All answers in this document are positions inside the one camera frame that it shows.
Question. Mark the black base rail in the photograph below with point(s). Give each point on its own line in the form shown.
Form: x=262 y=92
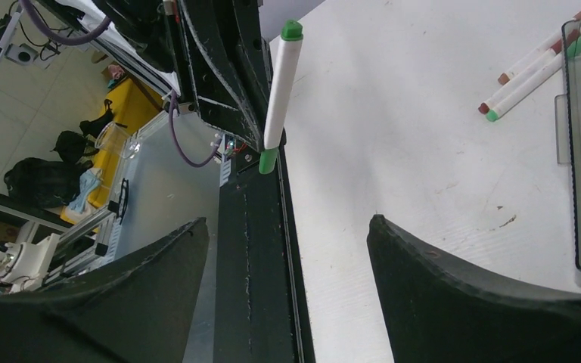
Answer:
x=261 y=310

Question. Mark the dark green cap marker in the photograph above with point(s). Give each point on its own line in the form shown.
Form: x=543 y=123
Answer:
x=285 y=67

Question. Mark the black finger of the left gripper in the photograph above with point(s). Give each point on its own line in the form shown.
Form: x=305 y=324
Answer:
x=227 y=63

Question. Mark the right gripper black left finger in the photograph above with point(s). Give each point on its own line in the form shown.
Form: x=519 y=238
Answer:
x=138 y=308

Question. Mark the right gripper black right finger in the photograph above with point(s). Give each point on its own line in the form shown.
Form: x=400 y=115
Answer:
x=440 y=308

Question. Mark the tan cap marker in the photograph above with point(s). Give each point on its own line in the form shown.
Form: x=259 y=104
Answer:
x=532 y=55

